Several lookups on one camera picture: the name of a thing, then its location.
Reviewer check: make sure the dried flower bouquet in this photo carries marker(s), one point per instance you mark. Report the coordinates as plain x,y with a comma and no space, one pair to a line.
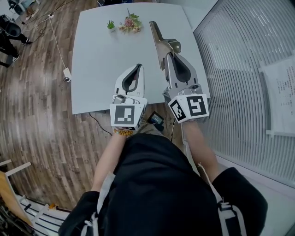
130,24

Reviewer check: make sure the person's khaki trousers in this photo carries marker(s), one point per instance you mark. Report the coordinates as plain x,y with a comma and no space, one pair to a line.
149,129

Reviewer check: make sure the small black screen device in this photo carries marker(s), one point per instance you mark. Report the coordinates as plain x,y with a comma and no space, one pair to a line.
155,119

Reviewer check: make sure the black office chair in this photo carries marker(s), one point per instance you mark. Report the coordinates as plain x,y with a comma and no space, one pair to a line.
9,25

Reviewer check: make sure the small green potted plant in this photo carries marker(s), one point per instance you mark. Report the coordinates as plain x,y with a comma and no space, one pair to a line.
111,25

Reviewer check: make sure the white printed paper sheet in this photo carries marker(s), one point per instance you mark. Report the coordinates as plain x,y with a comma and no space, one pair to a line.
280,96

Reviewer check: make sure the person's black shirt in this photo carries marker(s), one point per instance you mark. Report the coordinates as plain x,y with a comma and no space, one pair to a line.
156,189

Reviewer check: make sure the white metal rack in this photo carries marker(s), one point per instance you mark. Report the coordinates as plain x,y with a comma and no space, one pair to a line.
41,216

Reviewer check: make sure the long metal object bracket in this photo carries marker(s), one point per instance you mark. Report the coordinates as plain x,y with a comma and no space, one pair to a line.
159,42

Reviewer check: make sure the person's right forearm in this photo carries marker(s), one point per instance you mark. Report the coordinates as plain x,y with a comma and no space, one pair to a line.
200,147

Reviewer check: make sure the white power strip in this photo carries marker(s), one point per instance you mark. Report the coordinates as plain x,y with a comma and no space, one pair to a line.
49,16

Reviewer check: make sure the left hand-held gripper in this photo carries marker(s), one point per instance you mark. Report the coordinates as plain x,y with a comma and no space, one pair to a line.
122,113

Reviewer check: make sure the person's left forearm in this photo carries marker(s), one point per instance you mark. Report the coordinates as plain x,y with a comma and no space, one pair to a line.
108,156

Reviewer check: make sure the white power adapter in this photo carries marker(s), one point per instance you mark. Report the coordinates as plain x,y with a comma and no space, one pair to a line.
67,74

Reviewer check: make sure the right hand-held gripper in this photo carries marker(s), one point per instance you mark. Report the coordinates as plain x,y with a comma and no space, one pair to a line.
196,106

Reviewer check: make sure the light wooden board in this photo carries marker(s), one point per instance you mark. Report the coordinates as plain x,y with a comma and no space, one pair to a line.
11,198

